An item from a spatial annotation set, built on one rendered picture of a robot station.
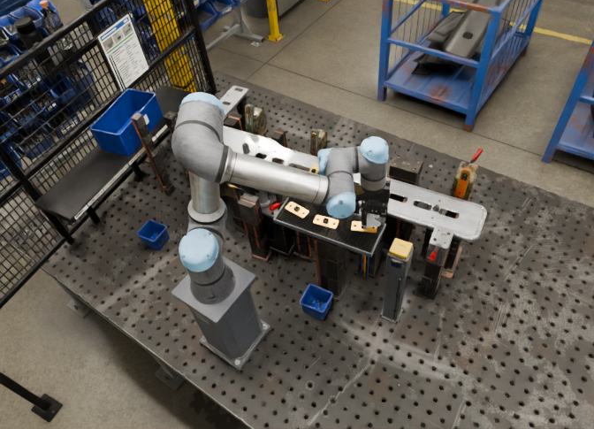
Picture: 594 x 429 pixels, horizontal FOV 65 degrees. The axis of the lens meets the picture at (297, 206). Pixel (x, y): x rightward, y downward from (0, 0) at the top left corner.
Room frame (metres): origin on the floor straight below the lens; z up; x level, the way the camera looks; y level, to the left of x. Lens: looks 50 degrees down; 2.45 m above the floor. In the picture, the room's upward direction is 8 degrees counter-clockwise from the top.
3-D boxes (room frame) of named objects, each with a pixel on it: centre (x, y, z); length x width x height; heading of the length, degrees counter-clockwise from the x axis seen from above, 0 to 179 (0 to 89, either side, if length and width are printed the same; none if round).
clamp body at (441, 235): (0.94, -0.50, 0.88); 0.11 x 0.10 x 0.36; 147
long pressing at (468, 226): (1.40, -0.11, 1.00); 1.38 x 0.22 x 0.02; 57
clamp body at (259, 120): (1.80, 0.14, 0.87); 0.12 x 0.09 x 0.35; 147
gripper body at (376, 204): (0.92, -0.24, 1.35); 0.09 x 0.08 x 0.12; 72
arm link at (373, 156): (0.93, -0.23, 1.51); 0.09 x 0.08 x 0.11; 84
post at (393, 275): (0.86, -0.32, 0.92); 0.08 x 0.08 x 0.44; 57
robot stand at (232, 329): (0.85, 0.31, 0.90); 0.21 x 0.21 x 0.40; 49
